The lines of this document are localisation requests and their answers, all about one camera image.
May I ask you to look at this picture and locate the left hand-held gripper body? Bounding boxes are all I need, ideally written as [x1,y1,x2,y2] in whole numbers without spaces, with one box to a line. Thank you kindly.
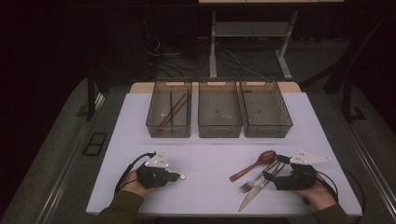
[135,151,171,189]

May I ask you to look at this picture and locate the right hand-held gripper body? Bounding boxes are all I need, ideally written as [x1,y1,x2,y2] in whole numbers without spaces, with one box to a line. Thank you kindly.
[275,149,332,191]

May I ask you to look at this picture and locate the silver metal fork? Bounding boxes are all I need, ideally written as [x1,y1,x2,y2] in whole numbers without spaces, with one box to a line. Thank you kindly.
[238,161,279,194]

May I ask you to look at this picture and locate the transparent grey storage bin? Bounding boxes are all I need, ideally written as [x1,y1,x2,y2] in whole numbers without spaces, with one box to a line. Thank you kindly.
[239,78,294,139]
[197,78,244,139]
[145,78,193,139]

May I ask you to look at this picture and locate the person's left hand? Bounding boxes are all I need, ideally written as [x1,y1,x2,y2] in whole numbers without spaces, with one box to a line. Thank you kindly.
[120,169,157,198]

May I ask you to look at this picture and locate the person's right hand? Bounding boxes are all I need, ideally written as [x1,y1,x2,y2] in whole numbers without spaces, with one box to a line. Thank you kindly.
[292,176,339,213]

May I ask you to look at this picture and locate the silver metal utensil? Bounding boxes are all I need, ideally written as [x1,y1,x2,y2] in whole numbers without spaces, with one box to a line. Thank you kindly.
[167,168,187,181]

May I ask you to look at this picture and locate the brown wooden spoon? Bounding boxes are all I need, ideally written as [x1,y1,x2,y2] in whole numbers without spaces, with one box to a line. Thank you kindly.
[229,149,278,183]

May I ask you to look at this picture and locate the silver table knife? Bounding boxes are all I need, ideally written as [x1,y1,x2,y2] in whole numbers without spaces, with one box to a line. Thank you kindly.
[237,161,287,214]

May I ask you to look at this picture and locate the black metal stand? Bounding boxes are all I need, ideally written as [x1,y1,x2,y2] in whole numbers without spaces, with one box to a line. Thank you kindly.
[86,66,108,122]
[342,74,368,124]

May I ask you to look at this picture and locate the black slanted stand leg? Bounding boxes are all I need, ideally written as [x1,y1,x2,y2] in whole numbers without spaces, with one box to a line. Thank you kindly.
[300,13,393,94]

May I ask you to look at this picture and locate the white metal desk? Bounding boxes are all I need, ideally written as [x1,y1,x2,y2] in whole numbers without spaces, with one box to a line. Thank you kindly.
[198,0,345,80]

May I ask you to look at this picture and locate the left hand-held gripper cable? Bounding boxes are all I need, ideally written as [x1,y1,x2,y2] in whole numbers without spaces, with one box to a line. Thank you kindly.
[114,151,157,193]

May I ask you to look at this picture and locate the hand-held gripper cable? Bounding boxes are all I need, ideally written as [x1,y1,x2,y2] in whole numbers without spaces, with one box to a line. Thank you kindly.
[114,151,157,193]
[317,172,341,204]

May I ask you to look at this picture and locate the right hand-held gripper cable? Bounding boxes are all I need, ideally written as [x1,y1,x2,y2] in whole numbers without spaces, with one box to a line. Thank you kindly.
[317,172,341,204]

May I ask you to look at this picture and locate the thin black cable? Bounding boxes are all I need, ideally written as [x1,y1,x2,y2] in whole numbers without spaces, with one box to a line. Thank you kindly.
[342,167,369,224]

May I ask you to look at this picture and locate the aluminium floor rail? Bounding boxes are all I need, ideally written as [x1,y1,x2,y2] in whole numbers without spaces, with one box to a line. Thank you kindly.
[36,91,106,224]
[339,118,396,216]

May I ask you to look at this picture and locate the white floor cable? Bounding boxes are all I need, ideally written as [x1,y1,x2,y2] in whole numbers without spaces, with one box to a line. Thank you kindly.
[222,48,269,80]

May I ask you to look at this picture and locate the black floor cables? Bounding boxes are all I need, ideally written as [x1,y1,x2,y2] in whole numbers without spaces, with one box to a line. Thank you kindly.
[146,34,253,80]

